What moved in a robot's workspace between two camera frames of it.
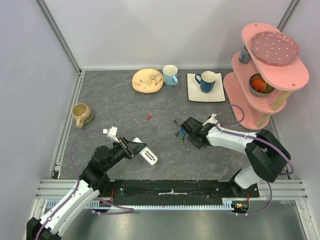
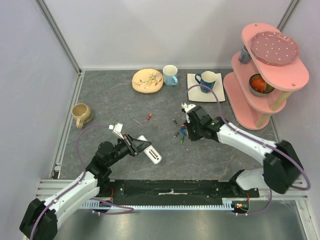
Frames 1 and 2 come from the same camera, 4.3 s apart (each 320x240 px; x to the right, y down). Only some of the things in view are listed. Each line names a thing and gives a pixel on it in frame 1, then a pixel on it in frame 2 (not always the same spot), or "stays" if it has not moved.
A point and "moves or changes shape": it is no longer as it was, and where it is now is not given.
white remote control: (146, 153) moves or changes shape
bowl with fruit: (257, 85) stays
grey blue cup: (244, 57) stays
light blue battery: (182, 130) stays
